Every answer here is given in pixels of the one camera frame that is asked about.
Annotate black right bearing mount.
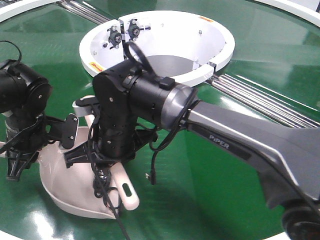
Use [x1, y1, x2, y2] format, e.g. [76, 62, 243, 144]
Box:
[125, 18, 151, 42]

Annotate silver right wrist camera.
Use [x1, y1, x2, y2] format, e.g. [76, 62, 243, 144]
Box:
[72, 95, 100, 117]

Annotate black bearing mount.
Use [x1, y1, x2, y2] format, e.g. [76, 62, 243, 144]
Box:
[102, 25, 122, 49]
[125, 18, 151, 42]

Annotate steel conveyor rollers far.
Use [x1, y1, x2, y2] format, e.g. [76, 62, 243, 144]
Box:
[57, 0, 111, 25]

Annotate black left wrist camera plate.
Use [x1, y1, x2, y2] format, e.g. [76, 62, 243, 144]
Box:
[59, 113, 79, 149]

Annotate steel conveyor rollers right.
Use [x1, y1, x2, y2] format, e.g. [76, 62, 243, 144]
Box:
[206, 74, 320, 128]

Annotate white inner conveyor ring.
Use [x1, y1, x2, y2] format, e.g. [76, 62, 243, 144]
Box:
[78, 10, 236, 88]

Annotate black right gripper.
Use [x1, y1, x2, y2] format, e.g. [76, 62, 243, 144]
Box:
[63, 128, 158, 168]

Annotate steel conveyor rollers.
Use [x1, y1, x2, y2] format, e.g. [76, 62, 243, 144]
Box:
[206, 74, 320, 128]
[57, 0, 111, 25]

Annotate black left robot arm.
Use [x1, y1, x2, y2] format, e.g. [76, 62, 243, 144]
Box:
[0, 53, 65, 181]

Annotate black cable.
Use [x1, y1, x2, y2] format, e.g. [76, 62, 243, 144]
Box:
[92, 167, 113, 200]

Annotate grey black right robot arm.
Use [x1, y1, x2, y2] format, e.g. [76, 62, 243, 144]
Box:
[64, 42, 320, 240]

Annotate beige hand brush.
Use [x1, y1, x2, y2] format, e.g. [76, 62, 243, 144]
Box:
[84, 113, 140, 211]

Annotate white outer conveyor rim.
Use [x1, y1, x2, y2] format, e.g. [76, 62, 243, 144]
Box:
[0, 0, 320, 27]

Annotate black left bearing mount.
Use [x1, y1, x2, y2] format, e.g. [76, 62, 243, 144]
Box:
[102, 25, 122, 49]

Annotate beige plastic dustpan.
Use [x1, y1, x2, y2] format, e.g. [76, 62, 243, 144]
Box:
[36, 142, 115, 220]

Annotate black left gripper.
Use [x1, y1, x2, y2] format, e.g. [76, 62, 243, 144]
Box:
[0, 116, 65, 182]

